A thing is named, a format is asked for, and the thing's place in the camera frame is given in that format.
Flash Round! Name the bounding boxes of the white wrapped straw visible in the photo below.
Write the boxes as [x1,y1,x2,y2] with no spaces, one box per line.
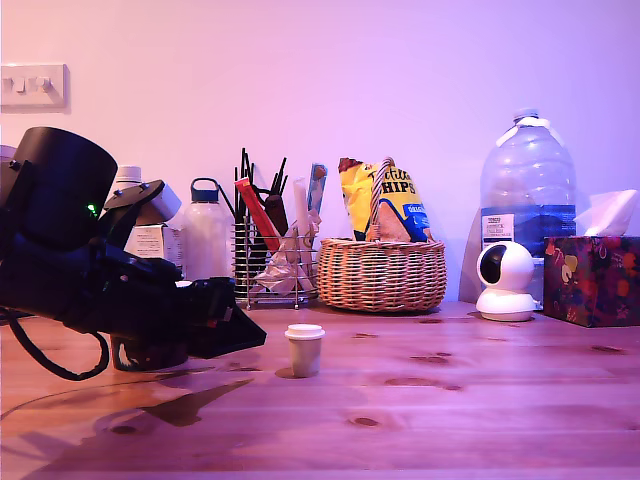
[293,178,311,241]

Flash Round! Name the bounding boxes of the large clear water bottle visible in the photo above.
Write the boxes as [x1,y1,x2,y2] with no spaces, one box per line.
[479,107,578,301]

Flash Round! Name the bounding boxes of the white carton box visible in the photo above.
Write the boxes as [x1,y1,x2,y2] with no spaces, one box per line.
[124,223,187,271]

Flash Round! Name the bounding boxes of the blue white sachet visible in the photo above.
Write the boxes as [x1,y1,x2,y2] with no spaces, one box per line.
[305,163,329,214]

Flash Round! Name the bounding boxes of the small white round camera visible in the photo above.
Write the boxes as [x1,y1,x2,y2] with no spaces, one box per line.
[474,241,544,323]

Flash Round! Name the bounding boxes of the white metal bottle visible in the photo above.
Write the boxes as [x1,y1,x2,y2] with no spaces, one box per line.
[112,165,146,199]

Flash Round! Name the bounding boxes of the white tissue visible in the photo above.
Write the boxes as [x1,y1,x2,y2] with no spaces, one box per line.
[573,188,640,239]

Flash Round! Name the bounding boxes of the clear bottle blue cap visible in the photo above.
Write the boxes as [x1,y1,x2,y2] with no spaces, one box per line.
[182,178,236,284]

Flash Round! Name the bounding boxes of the crumpled clear wrapper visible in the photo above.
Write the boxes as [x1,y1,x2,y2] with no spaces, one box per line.
[252,209,321,296]

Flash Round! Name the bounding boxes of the yellow tortilla chips bag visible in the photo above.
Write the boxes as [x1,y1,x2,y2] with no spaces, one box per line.
[338,157,434,244]

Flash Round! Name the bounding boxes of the wire utensil holder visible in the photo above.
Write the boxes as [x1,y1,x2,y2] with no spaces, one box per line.
[232,222,321,310]

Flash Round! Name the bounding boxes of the wicker basket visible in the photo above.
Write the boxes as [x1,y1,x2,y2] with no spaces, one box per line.
[317,157,448,314]

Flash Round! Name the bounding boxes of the dark brown stick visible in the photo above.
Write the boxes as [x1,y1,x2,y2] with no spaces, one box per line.
[263,193,290,237]

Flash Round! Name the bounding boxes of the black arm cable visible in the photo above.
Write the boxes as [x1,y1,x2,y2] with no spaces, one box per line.
[0,307,111,382]

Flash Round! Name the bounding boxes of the red sachet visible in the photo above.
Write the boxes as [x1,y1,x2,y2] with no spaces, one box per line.
[234,178,282,254]

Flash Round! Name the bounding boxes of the white light switch plate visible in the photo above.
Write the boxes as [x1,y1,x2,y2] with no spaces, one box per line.
[0,63,70,114]

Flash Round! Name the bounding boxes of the floral tissue box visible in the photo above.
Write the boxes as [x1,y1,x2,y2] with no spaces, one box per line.
[543,235,640,329]

